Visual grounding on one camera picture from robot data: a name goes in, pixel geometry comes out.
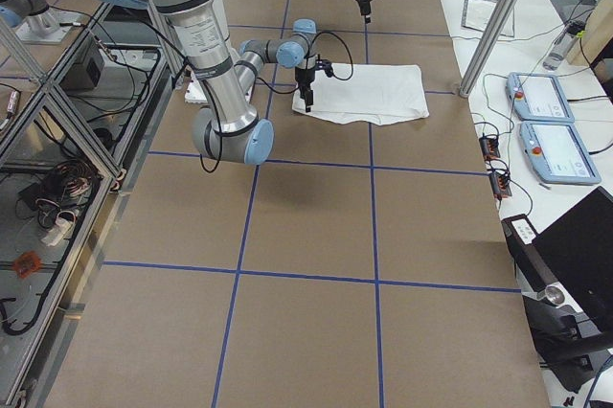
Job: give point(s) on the white long-sleeve printed shirt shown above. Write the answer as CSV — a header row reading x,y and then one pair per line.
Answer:
x,y
376,94

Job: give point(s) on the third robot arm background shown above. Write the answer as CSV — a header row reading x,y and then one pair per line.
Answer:
x,y
36,22

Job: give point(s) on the left teach pendant tablet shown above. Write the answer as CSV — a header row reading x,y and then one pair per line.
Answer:
x,y
538,97

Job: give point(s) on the teach pendant tablet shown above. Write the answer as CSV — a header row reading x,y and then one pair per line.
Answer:
x,y
557,154
538,97

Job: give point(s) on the clear water bottle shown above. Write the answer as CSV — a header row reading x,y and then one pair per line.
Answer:
x,y
571,33

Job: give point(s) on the right teach pendant tablet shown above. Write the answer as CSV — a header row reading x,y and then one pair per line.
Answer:
x,y
557,154

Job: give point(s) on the black laptop computer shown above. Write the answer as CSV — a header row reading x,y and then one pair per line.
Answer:
x,y
575,250

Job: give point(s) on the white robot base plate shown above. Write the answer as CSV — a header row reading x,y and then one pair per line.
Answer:
x,y
201,92

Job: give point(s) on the aluminium frame post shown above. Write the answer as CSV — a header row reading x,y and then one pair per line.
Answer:
x,y
494,28

